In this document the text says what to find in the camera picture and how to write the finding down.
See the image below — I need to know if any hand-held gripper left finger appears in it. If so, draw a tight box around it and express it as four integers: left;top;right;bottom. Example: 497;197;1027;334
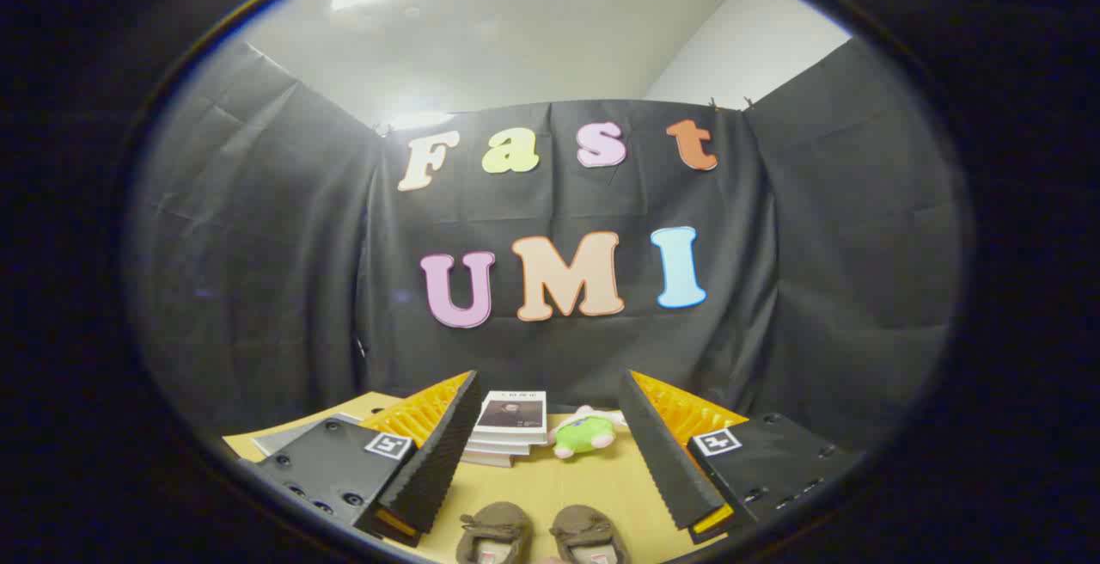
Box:
241;370;484;548

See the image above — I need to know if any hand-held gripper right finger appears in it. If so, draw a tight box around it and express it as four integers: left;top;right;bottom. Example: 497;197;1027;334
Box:
619;370;865;545

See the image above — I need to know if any brown suede shoe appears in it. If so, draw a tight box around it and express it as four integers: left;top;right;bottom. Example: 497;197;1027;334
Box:
549;505;630;564
455;501;534;564

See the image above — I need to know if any grey fabric storage box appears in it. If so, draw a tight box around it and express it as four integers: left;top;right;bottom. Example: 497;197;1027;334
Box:
252;414;364;458

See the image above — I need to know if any green and pink plush toy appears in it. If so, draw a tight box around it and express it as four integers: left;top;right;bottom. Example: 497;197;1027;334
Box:
549;406;629;461

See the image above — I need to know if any white book with portrait cover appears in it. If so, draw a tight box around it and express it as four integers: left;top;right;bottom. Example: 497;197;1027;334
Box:
474;390;548;437

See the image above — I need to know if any black backdrop cloth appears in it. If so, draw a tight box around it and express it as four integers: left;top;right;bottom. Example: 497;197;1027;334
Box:
125;38;963;453

